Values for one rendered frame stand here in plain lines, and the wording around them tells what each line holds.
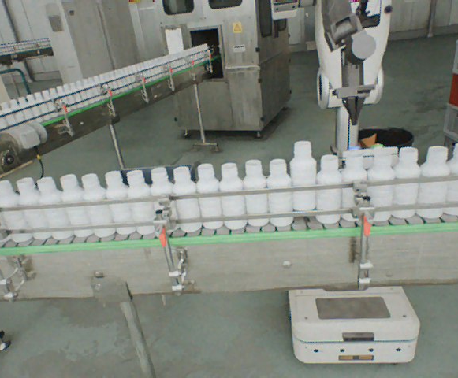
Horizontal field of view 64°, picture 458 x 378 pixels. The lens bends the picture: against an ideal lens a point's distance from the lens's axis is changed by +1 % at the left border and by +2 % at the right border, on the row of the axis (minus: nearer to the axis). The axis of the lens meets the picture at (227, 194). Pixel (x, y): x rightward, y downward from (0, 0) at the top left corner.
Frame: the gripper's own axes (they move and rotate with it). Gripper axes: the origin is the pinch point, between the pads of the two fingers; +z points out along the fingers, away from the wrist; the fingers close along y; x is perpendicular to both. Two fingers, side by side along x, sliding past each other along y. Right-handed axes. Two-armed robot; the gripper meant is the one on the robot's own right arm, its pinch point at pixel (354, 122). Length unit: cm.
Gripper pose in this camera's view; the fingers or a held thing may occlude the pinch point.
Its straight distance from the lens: 107.0
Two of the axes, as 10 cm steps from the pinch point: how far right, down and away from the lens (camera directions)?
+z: 0.9, 9.9, 1.2
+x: 1.0, -1.3, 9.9
